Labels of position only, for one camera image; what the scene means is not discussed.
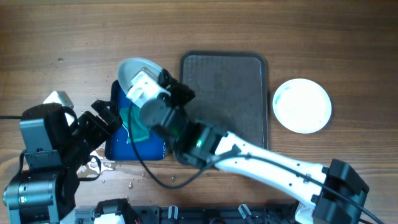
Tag white plate blue smears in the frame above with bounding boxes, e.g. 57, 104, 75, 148
117, 57, 163, 94

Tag black tray of blue water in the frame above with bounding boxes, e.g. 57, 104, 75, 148
105, 80, 167, 161

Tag white plate aside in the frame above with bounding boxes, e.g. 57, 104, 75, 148
272, 78, 332, 134

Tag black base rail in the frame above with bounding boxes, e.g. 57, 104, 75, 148
62, 198, 299, 224

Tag dark metal serving tray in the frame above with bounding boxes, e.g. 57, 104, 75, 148
180, 50, 269, 149

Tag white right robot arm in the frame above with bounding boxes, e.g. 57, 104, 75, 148
118, 68, 369, 223

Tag green sponge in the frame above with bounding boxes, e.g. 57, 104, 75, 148
119, 106, 150, 144

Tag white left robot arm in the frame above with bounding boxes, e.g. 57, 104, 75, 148
3, 100, 123, 223

